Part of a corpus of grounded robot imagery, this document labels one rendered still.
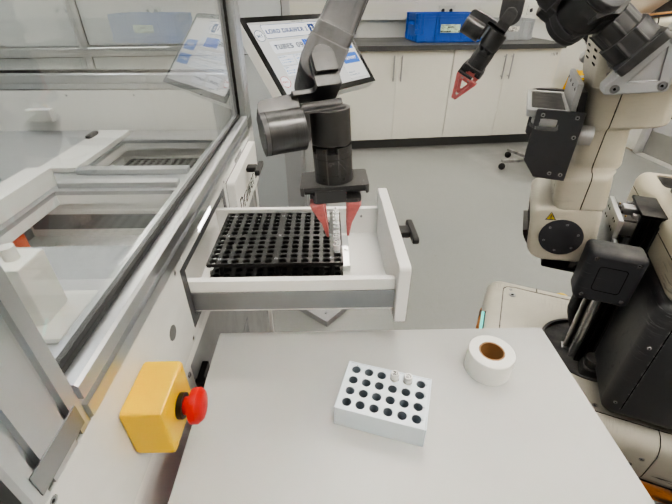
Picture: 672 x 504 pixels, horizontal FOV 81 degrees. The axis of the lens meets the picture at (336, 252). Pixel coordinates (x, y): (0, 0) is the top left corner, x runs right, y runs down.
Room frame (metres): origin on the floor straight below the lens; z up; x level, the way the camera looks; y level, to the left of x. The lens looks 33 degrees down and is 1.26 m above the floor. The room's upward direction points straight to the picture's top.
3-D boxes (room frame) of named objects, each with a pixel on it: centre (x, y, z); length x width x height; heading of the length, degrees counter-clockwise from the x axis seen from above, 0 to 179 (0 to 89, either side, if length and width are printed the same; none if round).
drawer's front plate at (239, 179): (0.92, 0.23, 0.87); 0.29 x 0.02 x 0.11; 1
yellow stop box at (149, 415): (0.27, 0.20, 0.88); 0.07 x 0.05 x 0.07; 1
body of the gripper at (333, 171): (0.56, 0.00, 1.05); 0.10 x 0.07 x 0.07; 91
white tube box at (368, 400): (0.35, -0.07, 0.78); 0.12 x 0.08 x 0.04; 74
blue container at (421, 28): (4.09, -0.97, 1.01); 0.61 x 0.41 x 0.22; 97
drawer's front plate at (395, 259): (0.61, -0.10, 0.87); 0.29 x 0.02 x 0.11; 1
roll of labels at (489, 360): (0.42, -0.24, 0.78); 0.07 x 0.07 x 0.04
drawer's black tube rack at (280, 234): (0.61, 0.10, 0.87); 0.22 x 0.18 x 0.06; 91
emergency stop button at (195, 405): (0.27, 0.16, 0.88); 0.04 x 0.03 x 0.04; 1
